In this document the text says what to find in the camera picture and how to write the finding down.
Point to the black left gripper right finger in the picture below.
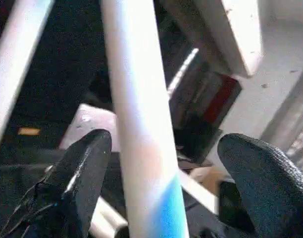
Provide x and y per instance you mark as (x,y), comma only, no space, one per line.
(270,186)

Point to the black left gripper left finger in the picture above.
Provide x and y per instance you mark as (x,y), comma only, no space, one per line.
(74,186)

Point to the white plastic table leg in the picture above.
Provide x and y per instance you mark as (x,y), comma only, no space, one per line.
(17,62)
(141,99)

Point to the small gold label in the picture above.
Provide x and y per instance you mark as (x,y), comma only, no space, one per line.
(29,131)

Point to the black box with red stripe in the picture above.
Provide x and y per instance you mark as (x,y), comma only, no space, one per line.
(191,99)

